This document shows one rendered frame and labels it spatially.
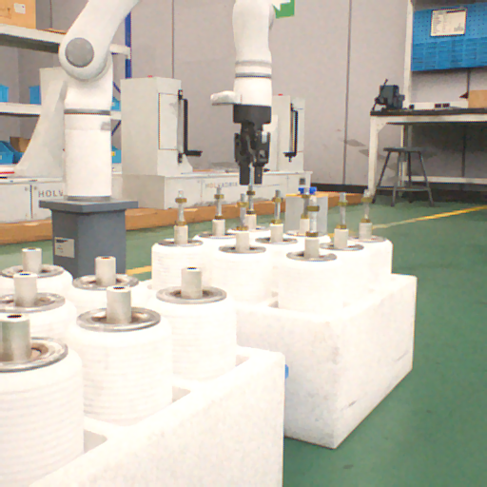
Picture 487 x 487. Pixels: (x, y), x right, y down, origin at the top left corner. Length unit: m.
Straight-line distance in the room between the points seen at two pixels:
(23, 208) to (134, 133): 0.99
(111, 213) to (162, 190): 2.27
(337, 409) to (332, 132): 5.86
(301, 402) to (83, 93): 0.76
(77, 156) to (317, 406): 0.69
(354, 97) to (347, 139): 0.41
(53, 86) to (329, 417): 2.72
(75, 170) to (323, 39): 5.66
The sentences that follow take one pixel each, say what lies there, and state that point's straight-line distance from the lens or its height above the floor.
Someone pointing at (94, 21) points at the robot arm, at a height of 0.64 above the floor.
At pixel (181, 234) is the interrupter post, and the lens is 1.06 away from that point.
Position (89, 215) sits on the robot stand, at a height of 0.28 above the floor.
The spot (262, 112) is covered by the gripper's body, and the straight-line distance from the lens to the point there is 1.23.
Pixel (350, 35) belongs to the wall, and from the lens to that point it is 6.69.
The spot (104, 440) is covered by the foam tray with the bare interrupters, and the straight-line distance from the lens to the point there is 0.55.
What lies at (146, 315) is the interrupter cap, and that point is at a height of 0.25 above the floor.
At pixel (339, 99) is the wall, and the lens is 6.67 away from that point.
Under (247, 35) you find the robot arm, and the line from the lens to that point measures 1.24.
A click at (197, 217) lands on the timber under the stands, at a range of 3.65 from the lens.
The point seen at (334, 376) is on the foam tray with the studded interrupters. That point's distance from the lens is 0.89.
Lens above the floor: 0.40
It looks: 8 degrees down
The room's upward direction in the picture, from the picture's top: 1 degrees clockwise
